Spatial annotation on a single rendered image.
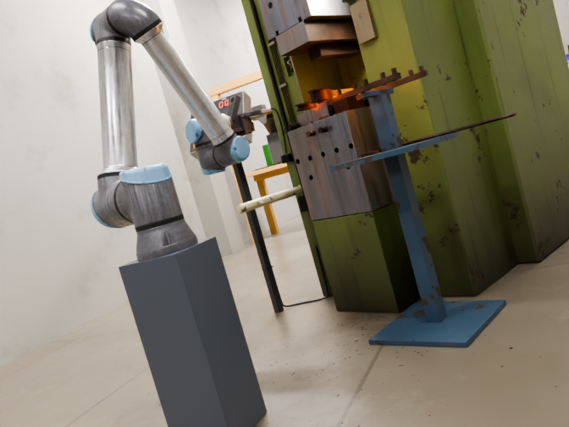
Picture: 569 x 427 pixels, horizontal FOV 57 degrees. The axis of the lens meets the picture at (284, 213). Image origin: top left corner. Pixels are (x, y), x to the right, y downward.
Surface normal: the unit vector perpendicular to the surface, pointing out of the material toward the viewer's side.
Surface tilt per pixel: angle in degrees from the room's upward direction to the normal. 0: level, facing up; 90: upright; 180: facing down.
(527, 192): 90
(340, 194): 90
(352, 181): 90
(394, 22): 90
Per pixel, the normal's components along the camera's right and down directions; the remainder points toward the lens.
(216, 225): -0.40, 0.18
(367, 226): -0.71, 0.26
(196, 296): 0.88, -0.21
